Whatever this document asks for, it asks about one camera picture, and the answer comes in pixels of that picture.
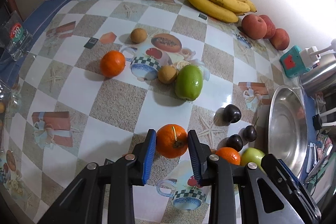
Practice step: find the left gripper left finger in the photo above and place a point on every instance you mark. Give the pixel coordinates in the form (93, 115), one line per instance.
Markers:
(82, 201)

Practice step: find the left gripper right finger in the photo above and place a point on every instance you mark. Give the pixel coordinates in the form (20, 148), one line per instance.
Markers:
(268, 193)

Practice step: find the small orange tangerine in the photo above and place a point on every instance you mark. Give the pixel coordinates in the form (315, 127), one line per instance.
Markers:
(229, 154)

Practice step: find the orange with stem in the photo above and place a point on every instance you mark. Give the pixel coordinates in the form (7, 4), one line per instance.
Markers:
(171, 141)

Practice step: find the large green mango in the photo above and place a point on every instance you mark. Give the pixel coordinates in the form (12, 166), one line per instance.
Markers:
(189, 83)

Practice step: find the brown longan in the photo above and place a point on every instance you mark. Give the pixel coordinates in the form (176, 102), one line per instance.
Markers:
(138, 35)
(167, 74)

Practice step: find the steel bowl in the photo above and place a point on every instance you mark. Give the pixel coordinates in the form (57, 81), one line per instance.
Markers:
(287, 129)

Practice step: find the steel electric kettle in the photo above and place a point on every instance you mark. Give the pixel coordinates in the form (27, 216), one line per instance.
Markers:
(320, 78)

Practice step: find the teal plastic box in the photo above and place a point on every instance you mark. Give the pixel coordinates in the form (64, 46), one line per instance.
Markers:
(292, 63)

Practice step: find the patterned plastic tablecloth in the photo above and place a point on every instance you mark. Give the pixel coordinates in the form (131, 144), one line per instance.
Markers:
(63, 112)

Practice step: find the white power adapter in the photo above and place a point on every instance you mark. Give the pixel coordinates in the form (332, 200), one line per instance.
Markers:
(311, 56)

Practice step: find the red peach back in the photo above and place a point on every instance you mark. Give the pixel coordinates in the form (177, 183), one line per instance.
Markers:
(280, 40)

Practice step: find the red peach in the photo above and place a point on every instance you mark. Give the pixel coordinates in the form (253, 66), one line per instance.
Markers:
(280, 40)
(254, 26)
(271, 29)

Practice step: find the red peach middle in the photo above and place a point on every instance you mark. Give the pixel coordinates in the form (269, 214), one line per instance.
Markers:
(271, 29)

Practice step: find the red peach front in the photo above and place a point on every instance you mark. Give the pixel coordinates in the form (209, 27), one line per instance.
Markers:
(254, 26)

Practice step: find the glass mug with logo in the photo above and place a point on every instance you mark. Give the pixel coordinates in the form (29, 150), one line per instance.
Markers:
(15, 39)

